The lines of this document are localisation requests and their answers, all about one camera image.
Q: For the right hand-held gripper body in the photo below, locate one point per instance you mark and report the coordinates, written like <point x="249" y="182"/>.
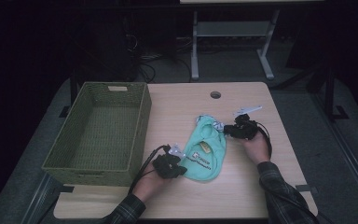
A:
<point x="245" y="129"/>

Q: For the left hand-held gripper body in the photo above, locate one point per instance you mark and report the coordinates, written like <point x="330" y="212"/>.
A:
<point x="166" y="165"/>

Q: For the mint green baby bib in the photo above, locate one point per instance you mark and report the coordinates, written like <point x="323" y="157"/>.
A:
<point x="205" y="155"/>

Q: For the green woven basket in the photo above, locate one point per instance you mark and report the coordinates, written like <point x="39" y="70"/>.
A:
<point x="105" y="130"/>

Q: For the person's right hand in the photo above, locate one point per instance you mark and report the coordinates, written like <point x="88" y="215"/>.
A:
<point x="258" y="149"/>

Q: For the person's left hand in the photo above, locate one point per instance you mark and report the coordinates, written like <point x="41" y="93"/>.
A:
<point x="150" y="186"/>

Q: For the grey tape strip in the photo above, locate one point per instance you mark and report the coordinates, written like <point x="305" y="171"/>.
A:
<point x="307" y="188"/>

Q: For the black metal stand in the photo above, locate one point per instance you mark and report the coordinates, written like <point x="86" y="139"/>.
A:
<point x="329" y="93"/>

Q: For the black tape strip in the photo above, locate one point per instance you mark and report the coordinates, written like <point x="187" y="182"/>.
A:
<point x="66" y="188"/>

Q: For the grey metal table frame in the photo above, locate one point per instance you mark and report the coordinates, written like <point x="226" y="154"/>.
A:
<point x="230" y="29"/>

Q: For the metal floor rail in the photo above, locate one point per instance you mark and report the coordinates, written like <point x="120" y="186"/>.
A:
<point x="351" y="161"/>
<point x="42" y="199"/>

